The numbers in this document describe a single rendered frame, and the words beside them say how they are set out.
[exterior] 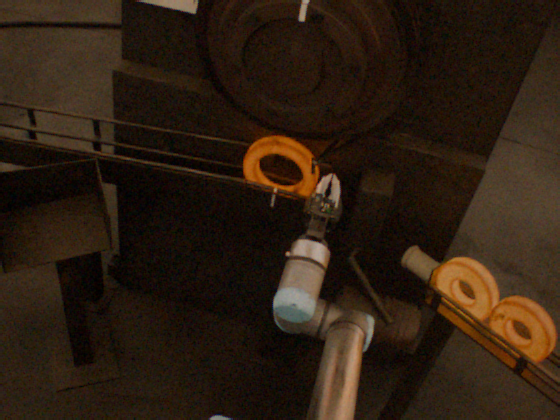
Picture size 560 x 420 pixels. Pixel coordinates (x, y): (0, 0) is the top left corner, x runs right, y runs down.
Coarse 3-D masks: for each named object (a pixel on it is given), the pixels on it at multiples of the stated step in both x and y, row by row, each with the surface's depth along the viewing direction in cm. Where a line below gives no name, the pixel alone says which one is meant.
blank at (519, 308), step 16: (512, 304) 133; (528, 304) 131; (496, 320) 138; (512, 320) 138; (528, 320) 131; (544, 320) 129; (512, 336) 138; (544, 336) 129; (528, 352) 134; (544, 352) 131
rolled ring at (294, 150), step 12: (252, 144) 156; (264, 144) 151; (276, 144) 150; (288, 144) 150; (300, 144) 152; (252, 156) 155; (288, 156) 152; (300, 156) 151; (312, 156) 153; (252, 168) 157; (252, 180) 160; (264, 180) 161; (312, 180) 155; (276, 192) 161; (300, 192) 158
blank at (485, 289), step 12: (444, 264) 145; (456, 264) 142; (468, 264) 140; (480, 264) 140; (444, 276) 146; (456, 276) 143; (468, 276) 140; (480, 276) 137; (444, 288) 147; (456, 288) 147; (480, 288) 139; (492, 288) 138; (456, 300) 146; (468, 300) 146; (480, 300) 140; (492, 300) 138; (480, 312) 141
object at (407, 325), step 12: (348, 288) 163; (336, 300) 161; (348, 300) 160; (360, 300) 160; (384, 300) 162; (396, 300) 163; (372, 312) 159; (396, 312) 159; (408, 312) 160; (420, 312) 162; (384, 324) 158; (396, 324) 158; (408, 324) 158; (372, 336) 160; (384, 336) 159; (396, 336) 159; (408, 336) 158; (396, 348) 163
